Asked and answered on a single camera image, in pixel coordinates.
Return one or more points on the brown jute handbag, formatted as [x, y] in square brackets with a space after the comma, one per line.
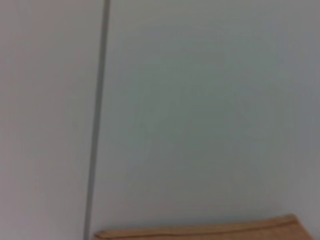
[200, 231]

